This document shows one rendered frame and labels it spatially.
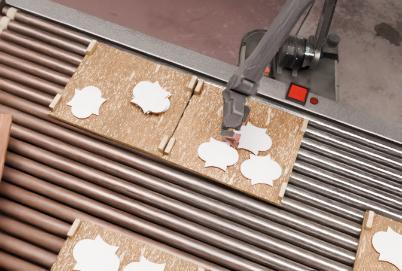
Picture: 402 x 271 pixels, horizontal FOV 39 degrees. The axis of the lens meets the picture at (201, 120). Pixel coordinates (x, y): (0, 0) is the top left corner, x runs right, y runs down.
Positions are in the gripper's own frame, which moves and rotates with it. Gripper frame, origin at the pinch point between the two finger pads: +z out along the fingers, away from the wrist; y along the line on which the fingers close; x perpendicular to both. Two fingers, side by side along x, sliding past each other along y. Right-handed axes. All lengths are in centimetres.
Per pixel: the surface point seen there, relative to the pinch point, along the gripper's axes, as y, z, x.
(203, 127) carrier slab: -1.4, -2.5, 11.9
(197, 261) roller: -45.2, 6.6, -0.2
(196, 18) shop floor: 137, 64, 77
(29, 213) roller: -51, -9, 50
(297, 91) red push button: 27.8, 4.4, -13.6
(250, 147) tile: -3.0, 2.2, -5.1
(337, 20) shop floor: 175, 87, -1
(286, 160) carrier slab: -2.2, 7.0, -16.6
